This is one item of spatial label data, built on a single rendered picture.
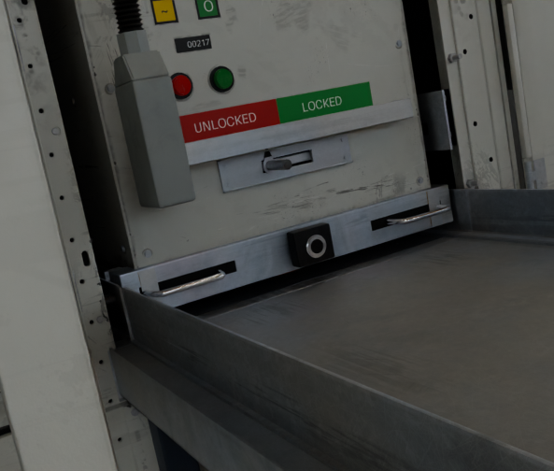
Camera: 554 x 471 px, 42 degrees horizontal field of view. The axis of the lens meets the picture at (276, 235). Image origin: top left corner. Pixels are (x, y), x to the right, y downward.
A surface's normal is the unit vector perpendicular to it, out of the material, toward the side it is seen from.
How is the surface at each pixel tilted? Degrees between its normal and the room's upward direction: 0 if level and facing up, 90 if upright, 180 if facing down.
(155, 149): 90
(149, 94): 90
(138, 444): 90
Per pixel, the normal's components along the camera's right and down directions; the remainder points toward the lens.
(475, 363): -0.18, -0.97
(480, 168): 0.47, 0.06
